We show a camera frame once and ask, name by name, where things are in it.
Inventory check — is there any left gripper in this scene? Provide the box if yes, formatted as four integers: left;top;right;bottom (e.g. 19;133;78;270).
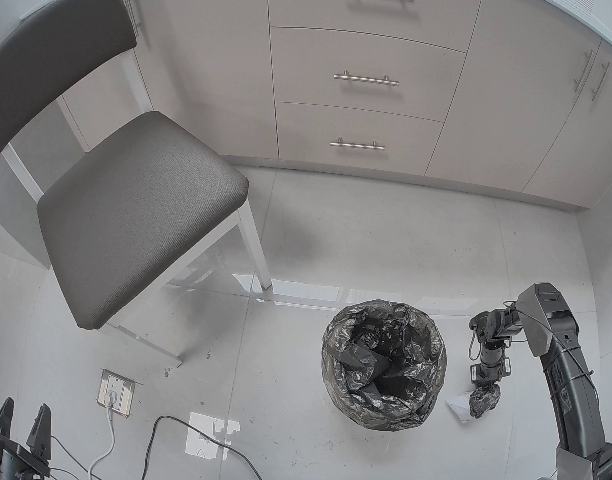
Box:
0;396;53;480

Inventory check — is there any black cable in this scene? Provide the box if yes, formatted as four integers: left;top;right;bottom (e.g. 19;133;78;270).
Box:
48;435;96;480
143;414;265;480

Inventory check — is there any grey padded white chair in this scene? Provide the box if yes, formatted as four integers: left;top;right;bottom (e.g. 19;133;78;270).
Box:
0;0;274;370

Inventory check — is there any black plastic bag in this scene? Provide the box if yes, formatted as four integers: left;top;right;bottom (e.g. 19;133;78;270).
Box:
321;301;447;433

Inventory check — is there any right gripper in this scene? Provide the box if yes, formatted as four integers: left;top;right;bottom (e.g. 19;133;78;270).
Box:
468;344;512;389

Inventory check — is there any white cable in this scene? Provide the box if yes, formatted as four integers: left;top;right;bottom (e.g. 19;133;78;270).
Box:
88;390;119;480

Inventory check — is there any black plastic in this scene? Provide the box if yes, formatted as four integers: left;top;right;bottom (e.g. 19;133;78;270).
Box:
468;384;502;419

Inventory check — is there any white paper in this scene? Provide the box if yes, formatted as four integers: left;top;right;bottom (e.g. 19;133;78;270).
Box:
446;393;474;423

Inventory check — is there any beige cabinet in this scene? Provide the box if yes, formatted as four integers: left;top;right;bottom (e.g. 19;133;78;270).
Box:
60;0;612;214

